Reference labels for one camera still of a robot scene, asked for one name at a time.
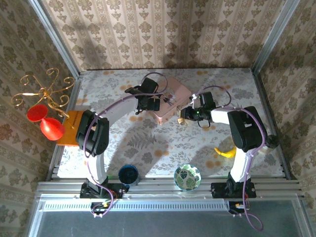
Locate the green leaf pattern bowl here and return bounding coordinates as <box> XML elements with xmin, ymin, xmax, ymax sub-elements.
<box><xmin>174</xmin><ymin>164</ymin><xmax>201</xmax><ymax>192</ymax></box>

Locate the black connector box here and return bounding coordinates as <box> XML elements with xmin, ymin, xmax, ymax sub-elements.
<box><xmin>90</xmin><ymin>201</ymin><xmax>112</xmax><ymax>216</ymax></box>
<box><xmin>228</xmin><ymin>201</ymin><xmax>250</xmax><ymax>216</ymax></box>

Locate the yellow banana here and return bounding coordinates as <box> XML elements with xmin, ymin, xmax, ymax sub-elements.
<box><xmin>214</xmin><ymin>145</ymin><xmax>237</xmax><ymax>158</ymax></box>

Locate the aluminium frame rail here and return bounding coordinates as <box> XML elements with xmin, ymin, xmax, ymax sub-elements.
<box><xmin>37</xmin><ymin>177</ymin><xmax>304</xmax><ymax>201</ymax></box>

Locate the grey slotted cable duct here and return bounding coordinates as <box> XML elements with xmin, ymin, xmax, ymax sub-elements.
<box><xmin>42</xmin><ymin>200</ymin><xmax>231</xmax><ymax>212</ymax></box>

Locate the gold wire glass stand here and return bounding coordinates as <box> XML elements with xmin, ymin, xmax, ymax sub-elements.
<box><xmin>11</xmin><ymin>68</ymin><xmax>75</xmax><ymax>129</ymax></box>

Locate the dark blue cup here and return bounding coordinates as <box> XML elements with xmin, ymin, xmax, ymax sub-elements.
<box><xmin>118</xmin><ymin>164</ymin><xmax>139</xmax><ymax>186</ymax></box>

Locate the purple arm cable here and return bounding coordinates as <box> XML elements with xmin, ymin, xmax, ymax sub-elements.
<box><xmin>195</xmin><ymin>85</ymin><xmax>268</xmax><ymax>232</ymax></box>
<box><xmin>83</xmin><ymin>72</ymin><xmax>169</xmax><ymax>218</ymax></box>

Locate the orange wooden stand base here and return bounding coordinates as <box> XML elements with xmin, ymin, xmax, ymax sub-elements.
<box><xmin>56</xmin><ymin>110</ymin><xmax>85</xmax><ymax>147</ymax></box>

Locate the red wine glass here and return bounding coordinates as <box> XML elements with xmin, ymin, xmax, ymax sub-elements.
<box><xmin>27</xmin><ymin>104</ymin><xmax>66</xmax><ymax>141</ymax></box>

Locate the pink rectangular box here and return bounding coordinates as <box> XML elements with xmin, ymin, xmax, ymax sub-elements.
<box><xmin>153</xmin><ymin>76</ymin><xmax>193</xmax><ymax>126</ymax></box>

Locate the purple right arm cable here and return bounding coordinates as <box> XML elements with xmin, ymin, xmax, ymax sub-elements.
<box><xmin>195</xmin><ymin>85</ymin><xmax>268</xmax><ymax>232</ymax></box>

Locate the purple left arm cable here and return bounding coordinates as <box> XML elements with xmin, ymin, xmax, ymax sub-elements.
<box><xmin>83</xmin><ymin>72</ymin><xmax>169</xmax><ymax>218</ymax></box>

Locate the aluminium frame post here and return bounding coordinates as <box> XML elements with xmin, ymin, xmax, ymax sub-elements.
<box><xmin>28</xmin><ymin>0</ymin><xmax>81</xmax><ymax>78</ymax></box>
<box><xmin>251</xmin><ymin>0</ymin><xmax>295</xmax><ymax>73</ymax></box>

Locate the floral tablecloth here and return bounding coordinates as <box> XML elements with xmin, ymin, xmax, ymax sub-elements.
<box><xmin>57</xmin><ymin>68</ymin><xmax>284</xmax><ymax>178</ymax></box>

